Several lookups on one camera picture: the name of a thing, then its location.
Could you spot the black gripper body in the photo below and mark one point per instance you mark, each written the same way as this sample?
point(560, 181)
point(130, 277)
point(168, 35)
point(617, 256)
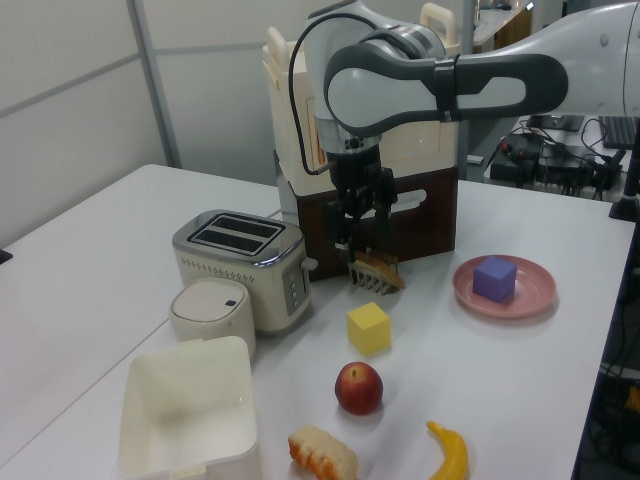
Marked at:
point(356, 172)

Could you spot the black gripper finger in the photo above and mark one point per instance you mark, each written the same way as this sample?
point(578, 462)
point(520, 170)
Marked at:
point(386, 197)
point(336, 222)

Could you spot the yellow cube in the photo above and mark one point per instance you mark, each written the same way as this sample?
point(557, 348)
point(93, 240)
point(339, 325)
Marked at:
point(369, 327)

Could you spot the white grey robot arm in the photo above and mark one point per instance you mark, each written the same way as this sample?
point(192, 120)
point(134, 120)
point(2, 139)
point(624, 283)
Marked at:
point(380, 85)

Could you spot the purple cube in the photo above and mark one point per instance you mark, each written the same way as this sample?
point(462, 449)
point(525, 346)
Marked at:
point(494, 279)

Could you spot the dark brown wooden box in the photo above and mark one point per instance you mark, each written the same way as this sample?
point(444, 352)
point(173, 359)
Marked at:
point(430, 225)

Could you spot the bronze toast rack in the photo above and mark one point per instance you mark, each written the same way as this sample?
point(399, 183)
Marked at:
point(364, 282)

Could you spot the brown bread slice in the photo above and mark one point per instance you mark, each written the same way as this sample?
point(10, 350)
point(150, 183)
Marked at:
point(382, 272)

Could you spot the white oven appliance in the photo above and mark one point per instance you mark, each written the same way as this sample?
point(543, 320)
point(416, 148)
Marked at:
point(425, 135)

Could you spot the cream chrome toaster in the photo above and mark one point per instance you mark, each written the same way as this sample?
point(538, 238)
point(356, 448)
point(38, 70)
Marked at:
point(235, 272)

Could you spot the small cream lidded bin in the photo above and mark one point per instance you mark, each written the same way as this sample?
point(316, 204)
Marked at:
point(210, 315)

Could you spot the red apple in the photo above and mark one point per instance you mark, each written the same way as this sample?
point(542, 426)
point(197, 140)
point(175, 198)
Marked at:
point(359, 389)

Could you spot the pink plate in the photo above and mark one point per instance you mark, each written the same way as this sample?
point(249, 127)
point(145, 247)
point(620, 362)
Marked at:
point(537, 290)

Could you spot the white orange bread piece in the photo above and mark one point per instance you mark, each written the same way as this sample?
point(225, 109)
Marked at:
point(325, 452)

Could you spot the open cream plastic container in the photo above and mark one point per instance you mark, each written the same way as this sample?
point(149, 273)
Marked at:
point(190, 405)

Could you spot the black stand pole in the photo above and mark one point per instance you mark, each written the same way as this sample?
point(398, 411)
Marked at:
point(629, 190)

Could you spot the black keyboard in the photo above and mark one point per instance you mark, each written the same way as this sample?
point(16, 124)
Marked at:
point(620, 131)

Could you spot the yellow banana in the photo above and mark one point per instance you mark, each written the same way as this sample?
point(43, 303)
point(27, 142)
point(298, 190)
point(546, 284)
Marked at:
point(454, 452)

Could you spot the grey partition post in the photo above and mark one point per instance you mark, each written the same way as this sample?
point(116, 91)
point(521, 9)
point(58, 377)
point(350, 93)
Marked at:
point(157, 80)

